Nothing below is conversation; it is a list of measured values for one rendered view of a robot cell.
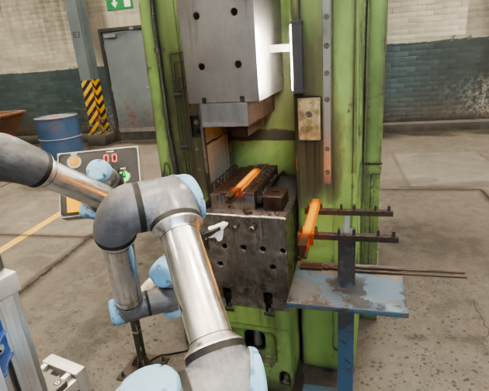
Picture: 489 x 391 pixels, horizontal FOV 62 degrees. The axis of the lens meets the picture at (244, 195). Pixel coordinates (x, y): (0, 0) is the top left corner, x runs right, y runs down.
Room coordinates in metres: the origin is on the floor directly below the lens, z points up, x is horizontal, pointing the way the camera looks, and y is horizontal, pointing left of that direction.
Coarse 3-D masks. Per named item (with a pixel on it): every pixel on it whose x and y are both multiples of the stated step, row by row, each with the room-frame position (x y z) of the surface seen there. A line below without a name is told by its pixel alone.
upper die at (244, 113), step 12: (204, 108) 1.64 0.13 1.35; (216, 108) 1.62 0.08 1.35; (228, 108) 1.61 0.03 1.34; (240, 108) 1.59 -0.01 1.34; (252, 108) 1.64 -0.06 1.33; (264, 108) 1.80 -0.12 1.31; (204, 120) 1.64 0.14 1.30; (216, 120) 1.63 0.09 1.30; (228, 120) 1.61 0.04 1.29; (240, 120) 1.59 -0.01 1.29; (252, 120) 1.63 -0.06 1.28
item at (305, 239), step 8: (312, 200) 1.44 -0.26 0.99; (320, 200) 1.44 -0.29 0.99; (312, 208) 1.36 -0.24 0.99; (312, 216) 1.28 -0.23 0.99; (304, 224) 1.23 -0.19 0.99; (312, 224) 1.22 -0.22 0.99; (304, 232) 1.17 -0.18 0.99; (312, 232) 1.18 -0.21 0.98; (304, 240) 1.08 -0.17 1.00; (312, 240) 1.13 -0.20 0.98; (304, 248) 1.07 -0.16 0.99; (304, 256) 1.06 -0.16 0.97
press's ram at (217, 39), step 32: (192, 0) 1.64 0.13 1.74; (224, 0) 1.60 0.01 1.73; (256, 0) 1.60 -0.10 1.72; (192, 32) 1.65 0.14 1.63; (224, 32) 1.60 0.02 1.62; (256, 32) 1.58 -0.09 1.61; (192, 64) 1.65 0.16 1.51; (224, 64) 1.61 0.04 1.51; (256, 64) 1.57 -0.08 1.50; (192, 96) 1.66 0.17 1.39; (224, 96) 1.61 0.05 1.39; (256, 96) 1.57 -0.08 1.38
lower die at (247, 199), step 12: (240, 168) 2.01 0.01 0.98; (252, 168) 1.96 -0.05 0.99; (264, 168) 1.92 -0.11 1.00; (276, 168) 1.96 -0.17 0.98; (228, 180) 1.82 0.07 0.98; (240, 180) 1.78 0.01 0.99; (252, 180) 1.73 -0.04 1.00; (264, 180) 1.74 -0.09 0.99; (216, 192) 1.66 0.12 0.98; (252, 192) 1.59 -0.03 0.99; (216, 204) 1.64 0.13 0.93; (228, 204) 1.62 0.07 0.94; (240, 204) 1.60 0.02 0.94; (252, 204) 1.58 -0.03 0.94
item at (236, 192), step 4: (256, 168) 1.89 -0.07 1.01; (252, 172) 1.83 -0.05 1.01; (256, 172) 1.84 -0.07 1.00; (248, 176) 1.77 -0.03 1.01; (252, 176) 1.78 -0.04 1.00; (244, 180) 1.72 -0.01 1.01; (248, 180) 1.72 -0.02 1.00; (240, 184) 1.66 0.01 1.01; (244, 184) 1.67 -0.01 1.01; (232, 188) 1.60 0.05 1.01; (236, 188) 1.60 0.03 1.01; (240, 188) 1.59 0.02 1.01; (228, 192) 1.55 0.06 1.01; (232, 192) 1.55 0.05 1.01; (236, 192) 1.59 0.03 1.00; (240, 192) 1.59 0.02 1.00; (224, 196) 1.51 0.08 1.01; (228, 196) 1.51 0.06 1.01; (232, 196) 1.52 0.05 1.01; (236, 196) 1.56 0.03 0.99; (228, 200) 1.51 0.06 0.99; (232, 200) 1.52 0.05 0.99
